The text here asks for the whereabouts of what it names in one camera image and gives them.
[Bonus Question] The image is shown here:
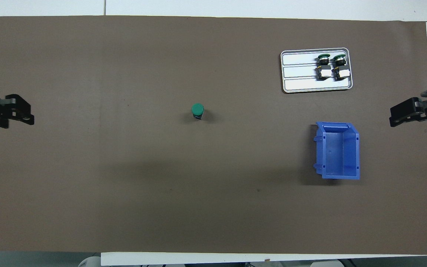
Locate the green push button switch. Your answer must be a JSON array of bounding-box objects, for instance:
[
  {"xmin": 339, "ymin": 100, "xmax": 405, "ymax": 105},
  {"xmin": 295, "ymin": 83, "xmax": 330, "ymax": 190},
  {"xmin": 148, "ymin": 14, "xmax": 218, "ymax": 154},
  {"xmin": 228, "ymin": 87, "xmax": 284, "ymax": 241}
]
[
  {"xmin": 332, "ymin": 53, "xmax": 350, "ymax": 80},
  {"xmin": 191, "ymin": 103, "xmax": 205, "ymax": 121},
  {"xmin": 316, "ymin": 53, "xmax": 332, "ymax": 80}
]

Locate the blue plastic storage bin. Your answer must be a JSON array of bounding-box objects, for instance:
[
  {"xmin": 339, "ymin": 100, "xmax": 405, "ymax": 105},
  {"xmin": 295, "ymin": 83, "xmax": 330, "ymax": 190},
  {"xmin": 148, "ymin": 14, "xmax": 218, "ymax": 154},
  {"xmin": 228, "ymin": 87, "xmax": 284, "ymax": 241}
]
[{"xmin": 313, "ymin": 121, "xmax": 361, "ymax": 181}]

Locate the silver metal tray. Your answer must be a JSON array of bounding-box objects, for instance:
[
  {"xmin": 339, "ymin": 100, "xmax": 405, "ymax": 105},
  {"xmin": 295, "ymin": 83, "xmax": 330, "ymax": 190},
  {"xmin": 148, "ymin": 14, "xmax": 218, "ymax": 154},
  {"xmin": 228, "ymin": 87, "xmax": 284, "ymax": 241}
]
[{"xmin": 281, "ymin": 47, "xmax": 354, "ymax": 93}]

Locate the brown table mat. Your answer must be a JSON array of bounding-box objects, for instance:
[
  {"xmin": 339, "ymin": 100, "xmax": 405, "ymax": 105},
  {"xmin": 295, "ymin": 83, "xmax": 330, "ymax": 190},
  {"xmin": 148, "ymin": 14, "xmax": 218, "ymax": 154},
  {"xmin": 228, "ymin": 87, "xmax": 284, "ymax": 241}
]
[{"xmin": 0, "ymin": 16, "xmax": 427, "ymax": 256}]

